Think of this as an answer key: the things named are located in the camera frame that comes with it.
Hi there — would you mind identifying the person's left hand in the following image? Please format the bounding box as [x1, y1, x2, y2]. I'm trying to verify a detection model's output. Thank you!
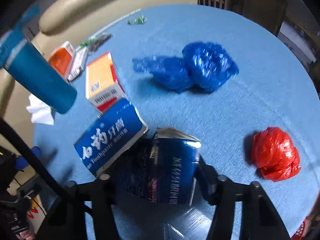
[16, 228, 35, 240]

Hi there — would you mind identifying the teal thermos bottle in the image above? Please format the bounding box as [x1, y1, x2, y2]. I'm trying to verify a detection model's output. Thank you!
[1, 5, 77, 114]

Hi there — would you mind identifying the blue plastic bag ball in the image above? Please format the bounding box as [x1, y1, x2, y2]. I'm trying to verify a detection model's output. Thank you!
[182, 42, 239, 93]

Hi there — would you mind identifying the dark foil wrapper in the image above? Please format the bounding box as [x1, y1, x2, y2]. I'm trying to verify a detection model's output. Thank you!
[88, 34, 113, 53]

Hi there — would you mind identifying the green candy wrapper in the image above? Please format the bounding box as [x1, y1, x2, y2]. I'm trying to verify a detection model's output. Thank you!
[127, 15, 148, 25]
[79, 38, 95, 48]

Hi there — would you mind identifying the dark blue carton box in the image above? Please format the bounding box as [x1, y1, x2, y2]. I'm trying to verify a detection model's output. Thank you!
[120, 127, 201, 205]

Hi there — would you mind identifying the white tissue stack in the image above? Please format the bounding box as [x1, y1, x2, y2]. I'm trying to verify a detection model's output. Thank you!
[26, 94, 54, 126]

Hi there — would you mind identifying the red plastic waste basket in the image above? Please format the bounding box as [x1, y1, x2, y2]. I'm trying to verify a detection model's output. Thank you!
[291, 218, 311, 240]

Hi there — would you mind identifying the red plastic bag ball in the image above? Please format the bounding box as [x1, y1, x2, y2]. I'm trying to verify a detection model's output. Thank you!
[251, 127, 301, 182]

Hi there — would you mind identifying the blue tablecloth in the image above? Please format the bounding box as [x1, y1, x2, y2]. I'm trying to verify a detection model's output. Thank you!
[33, 4, 319, 239]

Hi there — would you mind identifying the blue toothpaste box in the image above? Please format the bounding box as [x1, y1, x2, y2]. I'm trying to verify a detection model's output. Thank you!
[74, 98, 148, 178]

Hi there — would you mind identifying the cream leather sofa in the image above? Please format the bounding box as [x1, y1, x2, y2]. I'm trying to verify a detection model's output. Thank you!
[1, 0, 198, 146]

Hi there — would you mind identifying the red and gold medicine box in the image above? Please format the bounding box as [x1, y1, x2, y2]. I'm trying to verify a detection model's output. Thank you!
[86, 51, 126, 113]

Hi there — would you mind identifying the orange and white box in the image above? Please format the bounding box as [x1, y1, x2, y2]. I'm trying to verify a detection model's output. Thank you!
[47, 41, 76, 80]

